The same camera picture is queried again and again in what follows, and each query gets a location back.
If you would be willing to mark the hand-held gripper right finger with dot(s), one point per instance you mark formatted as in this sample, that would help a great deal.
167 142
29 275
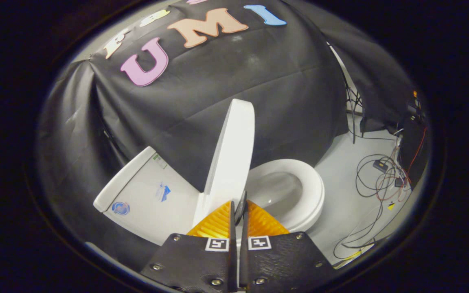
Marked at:
279 264

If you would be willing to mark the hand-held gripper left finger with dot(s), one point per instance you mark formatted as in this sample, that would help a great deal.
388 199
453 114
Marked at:
202 264

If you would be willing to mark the black round lid pull tab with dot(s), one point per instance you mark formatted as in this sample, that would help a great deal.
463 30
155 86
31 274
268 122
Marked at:
240 209

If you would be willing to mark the white toilet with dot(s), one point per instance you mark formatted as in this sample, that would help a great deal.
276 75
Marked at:
145 211

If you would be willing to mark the white toilet seat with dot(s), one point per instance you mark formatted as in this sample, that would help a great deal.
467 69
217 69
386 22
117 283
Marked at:
314 191

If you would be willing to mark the white toilet tank lid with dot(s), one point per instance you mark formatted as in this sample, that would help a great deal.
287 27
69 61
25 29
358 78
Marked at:
122 181

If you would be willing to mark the small black adapter box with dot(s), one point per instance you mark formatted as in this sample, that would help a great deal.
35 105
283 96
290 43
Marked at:
380 165

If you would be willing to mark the black backdrop cloth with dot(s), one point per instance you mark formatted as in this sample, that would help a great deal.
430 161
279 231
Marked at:
218 93

